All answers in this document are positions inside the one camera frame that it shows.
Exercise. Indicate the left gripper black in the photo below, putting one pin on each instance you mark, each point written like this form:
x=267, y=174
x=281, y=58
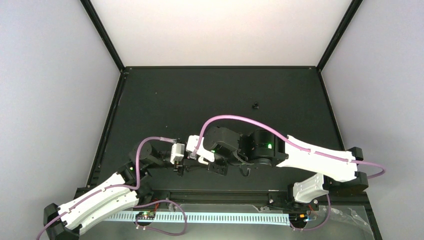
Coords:
x=185, y=164

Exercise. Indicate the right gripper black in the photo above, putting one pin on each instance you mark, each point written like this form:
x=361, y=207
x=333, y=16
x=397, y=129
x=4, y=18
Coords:
x=220, y=169

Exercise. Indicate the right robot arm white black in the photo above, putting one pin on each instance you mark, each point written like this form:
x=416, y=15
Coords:
x=334, y=170

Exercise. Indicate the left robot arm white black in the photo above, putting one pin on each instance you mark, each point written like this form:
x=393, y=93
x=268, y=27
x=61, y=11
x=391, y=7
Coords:
x=127, y=188

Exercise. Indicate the small black earbud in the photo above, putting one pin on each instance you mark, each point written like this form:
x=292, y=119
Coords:
x=255, y=106

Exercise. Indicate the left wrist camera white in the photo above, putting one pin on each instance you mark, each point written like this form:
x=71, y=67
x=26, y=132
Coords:
x=177, y=152

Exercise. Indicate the light blue cable duct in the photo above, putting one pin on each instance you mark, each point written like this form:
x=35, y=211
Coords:
x=279, y=219

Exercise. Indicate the black aluminium rail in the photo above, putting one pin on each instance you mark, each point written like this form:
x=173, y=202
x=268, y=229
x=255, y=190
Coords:
x=275, y=200

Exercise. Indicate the black frame post left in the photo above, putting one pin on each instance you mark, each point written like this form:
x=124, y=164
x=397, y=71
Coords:
x=102, y=32

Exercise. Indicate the black frame post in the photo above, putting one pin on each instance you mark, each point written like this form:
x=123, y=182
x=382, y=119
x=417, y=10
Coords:
x=338, y=34
x=102, y=32

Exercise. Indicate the black frame post right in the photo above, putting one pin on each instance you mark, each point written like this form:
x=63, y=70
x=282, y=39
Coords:
x=338, y=34

